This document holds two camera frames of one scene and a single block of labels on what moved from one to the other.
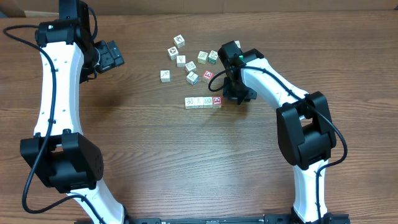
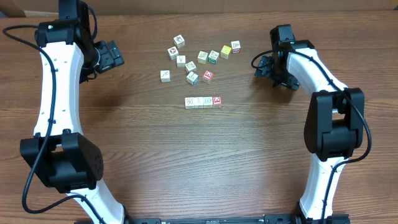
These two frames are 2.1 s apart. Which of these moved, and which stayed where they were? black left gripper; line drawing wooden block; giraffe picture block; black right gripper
Moved: black right gripper
Stayed: giraffe picture block; black left gripper; line drawing wooden block
